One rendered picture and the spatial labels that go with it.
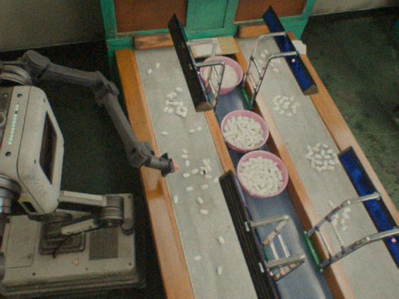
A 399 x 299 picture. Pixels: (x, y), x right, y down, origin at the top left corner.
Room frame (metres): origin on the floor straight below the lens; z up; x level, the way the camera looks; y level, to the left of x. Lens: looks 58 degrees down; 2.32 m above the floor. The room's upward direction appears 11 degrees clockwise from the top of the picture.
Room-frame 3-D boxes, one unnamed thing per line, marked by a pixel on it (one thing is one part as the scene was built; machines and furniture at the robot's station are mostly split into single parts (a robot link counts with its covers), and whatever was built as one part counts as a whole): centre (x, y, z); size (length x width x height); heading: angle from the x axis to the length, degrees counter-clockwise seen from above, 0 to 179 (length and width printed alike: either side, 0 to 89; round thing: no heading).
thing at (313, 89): (1.54, -0.37, 1.08); 0.62 x 0.08 x 0.07; 24
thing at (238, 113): (1.17, -0.23, 0.72); 0.27 x 0.27 x 0.10
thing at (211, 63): (1.33, 0.06, 0.90); 0.20 x 0.19 x 0.45; 24
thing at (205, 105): (1.30, 0.14, 1.08); 0.62 x 0.08 x 0.07; 24
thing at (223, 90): (1.57, -0.05, 0.72); 0.27 x 0.27 x 0.10
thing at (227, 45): (1.77, 0.04, 0.77); 0.33 x 0.15 x 0.01; 114
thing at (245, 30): (1.96, -0.24, 0.83); 0.30 x 0.06 x 0.07; 114
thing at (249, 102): (1.50, -0.30, 0.90); 0.20 x 0.19 x 0.45; 24
